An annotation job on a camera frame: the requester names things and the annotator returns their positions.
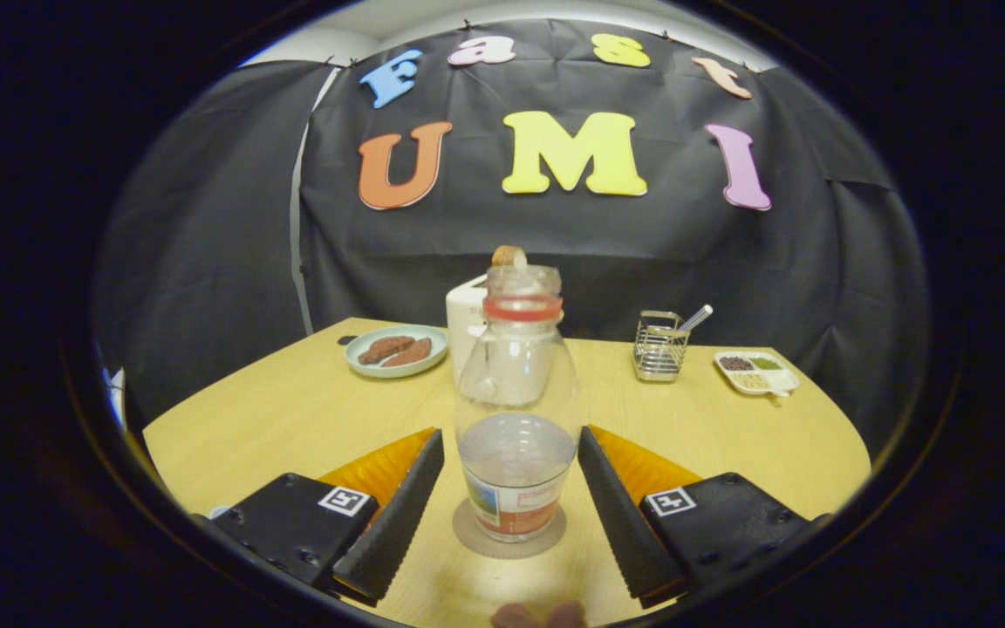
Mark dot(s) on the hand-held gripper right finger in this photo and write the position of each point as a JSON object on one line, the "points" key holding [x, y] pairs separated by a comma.
{"points": [[629, 523]]}

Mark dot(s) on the brown bread slice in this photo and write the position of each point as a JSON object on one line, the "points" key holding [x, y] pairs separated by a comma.
{"points": [[509, 255]]}

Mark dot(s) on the white divided dish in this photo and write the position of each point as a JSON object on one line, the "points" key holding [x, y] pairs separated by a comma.
{"points": [[755, 375]]}

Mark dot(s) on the round brown coaster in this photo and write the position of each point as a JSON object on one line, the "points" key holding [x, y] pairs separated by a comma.
{"points": [[468, 538]]}

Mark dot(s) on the brown sausage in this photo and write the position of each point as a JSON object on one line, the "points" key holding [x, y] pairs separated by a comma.
{"points": [[411, 353], [385, 348]]}

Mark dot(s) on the wooden table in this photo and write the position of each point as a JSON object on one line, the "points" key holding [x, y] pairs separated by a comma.
{"points": [[293, 419]]}

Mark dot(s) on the pale green plate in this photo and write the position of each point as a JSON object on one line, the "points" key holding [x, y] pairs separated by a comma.
{"points": [[358, 366]]}

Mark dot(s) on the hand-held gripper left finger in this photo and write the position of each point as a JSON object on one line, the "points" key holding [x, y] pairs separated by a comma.
{"points": [[393, 532]]}

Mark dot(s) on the white toaster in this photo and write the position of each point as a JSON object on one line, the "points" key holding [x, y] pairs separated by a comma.
{"points": [[463, 331]]}

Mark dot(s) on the clear plastic juice bottle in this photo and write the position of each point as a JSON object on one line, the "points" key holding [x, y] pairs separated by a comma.
{"points": [[516, 462]]}

